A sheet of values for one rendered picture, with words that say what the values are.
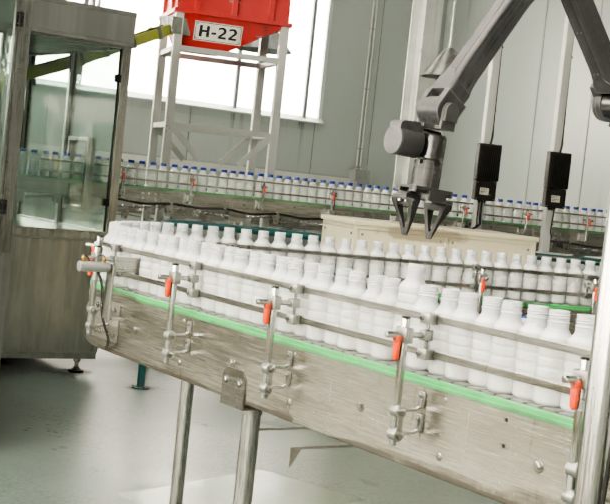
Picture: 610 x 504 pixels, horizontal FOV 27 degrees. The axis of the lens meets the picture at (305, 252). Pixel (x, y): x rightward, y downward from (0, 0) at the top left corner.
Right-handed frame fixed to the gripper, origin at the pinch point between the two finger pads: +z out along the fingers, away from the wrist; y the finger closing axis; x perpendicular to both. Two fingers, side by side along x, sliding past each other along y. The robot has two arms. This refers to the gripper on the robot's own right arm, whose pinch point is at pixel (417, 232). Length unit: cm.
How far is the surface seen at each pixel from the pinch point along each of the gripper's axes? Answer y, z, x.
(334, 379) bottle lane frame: 3.2, 32.6, -14.8
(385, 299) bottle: 1.7, 14.2, -4.3
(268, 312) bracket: 10.4, 21.8, -32.4
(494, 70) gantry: -439, -130, -470
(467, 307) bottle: 0.8, 12.4, 18.9
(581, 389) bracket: 10, 21, 57
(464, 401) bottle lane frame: 3.6, 29.1, 25.1
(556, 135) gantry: -492, -93, -453
